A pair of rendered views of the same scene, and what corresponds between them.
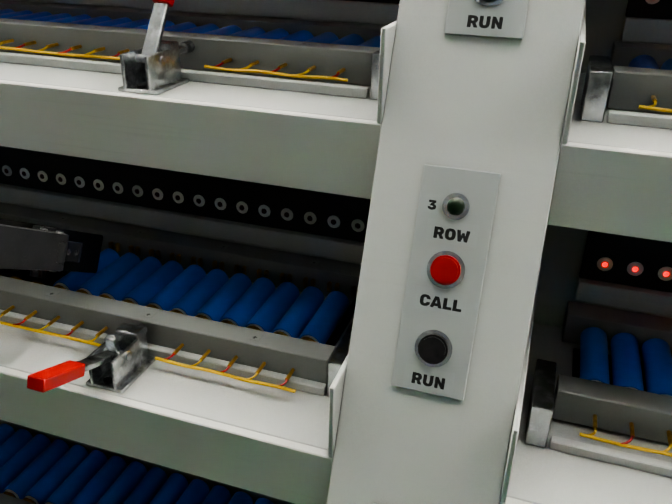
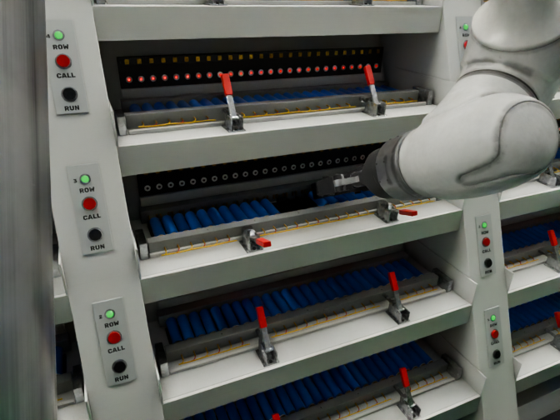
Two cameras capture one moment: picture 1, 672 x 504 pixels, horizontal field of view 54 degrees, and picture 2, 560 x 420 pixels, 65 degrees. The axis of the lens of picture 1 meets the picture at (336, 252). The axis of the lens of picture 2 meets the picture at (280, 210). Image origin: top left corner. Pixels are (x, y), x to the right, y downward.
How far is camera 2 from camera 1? 78 cm
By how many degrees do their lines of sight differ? 37
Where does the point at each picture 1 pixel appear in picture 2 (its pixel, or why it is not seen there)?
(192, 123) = (402, 122)
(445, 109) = not seen: hidden behind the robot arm
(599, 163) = not seen: hidden behind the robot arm
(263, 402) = (428, 207)
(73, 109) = (361, 127)
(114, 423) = (398, 232)
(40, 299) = (339, 207)
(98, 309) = (362, 202)
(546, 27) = not seen: hidden behind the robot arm
